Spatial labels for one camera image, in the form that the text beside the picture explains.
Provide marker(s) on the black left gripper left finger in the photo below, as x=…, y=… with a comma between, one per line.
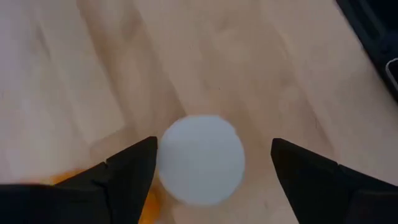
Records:
x=77, y=202

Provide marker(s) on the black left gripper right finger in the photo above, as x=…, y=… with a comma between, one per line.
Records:
x=335, y=196

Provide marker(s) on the large amber bottle orange pills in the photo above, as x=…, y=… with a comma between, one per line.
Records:
x=202, y=158

